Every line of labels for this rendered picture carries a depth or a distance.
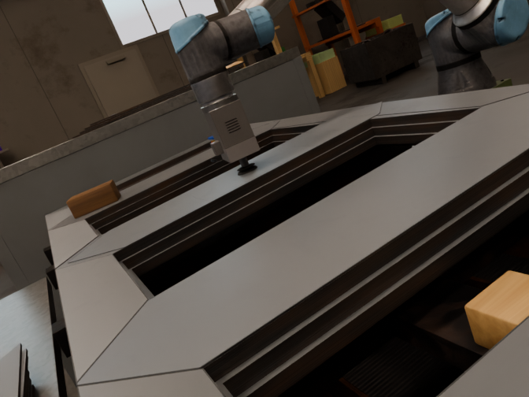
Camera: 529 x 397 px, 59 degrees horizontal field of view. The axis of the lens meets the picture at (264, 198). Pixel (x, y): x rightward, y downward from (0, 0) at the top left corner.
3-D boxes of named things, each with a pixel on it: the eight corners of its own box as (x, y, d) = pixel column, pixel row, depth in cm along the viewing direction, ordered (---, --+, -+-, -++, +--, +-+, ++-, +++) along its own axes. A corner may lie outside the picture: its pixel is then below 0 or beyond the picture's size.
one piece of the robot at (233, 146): (181, 100, 93) (214, 175, 97) (186, 99, 84) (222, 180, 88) (225, 82, 94) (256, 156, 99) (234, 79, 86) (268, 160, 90)
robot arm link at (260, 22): (246, 13, 98) (200, 31, 94) (267, -3, 88) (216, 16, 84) (260, 50, 100) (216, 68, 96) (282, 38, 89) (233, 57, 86)
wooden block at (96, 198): (75, 219, 120) (65, 202, 118) (79, 213, 125) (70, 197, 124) (118, 200, 121) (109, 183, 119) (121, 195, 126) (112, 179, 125)
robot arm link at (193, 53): (212, 6, 84) (169, 22, 81) (236, 65, 86) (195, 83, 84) (201, 16, 91) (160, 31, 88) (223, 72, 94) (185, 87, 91)
